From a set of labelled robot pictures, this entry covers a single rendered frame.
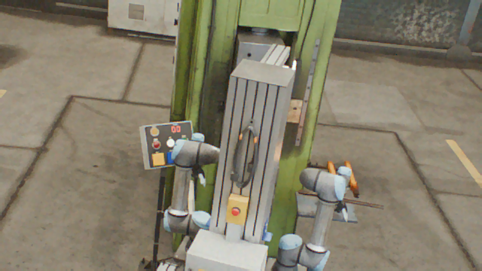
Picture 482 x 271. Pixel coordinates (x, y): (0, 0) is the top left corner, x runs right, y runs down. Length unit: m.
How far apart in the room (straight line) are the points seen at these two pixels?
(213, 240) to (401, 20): 7.93
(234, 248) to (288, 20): 1.77
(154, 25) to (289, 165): 5.33
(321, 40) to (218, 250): 1.86
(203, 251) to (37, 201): 2.81
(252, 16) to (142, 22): 5.52
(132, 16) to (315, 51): 5.58
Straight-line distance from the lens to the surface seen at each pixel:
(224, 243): 3.00
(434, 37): 10.78
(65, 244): 5.04
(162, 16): 9.52
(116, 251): 4.95
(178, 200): 3.44
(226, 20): 4.16
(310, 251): 3.39
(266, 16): 4.18
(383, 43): 10.59
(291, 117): 4.43
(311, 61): 4.32
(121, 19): 9.62
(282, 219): 4.87
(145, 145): 4.08
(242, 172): 2.87
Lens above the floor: 2.96
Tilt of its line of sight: 26 degrees down
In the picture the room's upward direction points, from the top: 8 degrees clockwise
